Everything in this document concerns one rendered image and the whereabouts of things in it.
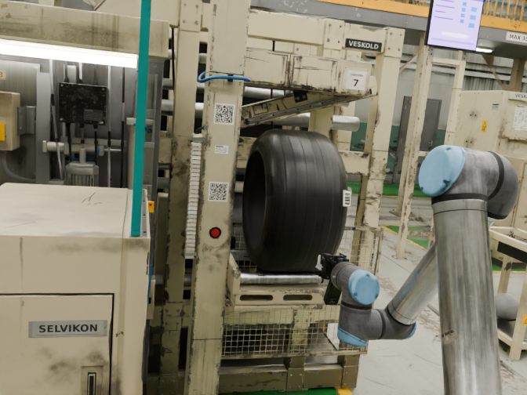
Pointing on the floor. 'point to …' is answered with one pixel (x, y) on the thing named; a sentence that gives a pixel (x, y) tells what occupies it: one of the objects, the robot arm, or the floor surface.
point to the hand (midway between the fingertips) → (320, 268)
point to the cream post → (223, 12)
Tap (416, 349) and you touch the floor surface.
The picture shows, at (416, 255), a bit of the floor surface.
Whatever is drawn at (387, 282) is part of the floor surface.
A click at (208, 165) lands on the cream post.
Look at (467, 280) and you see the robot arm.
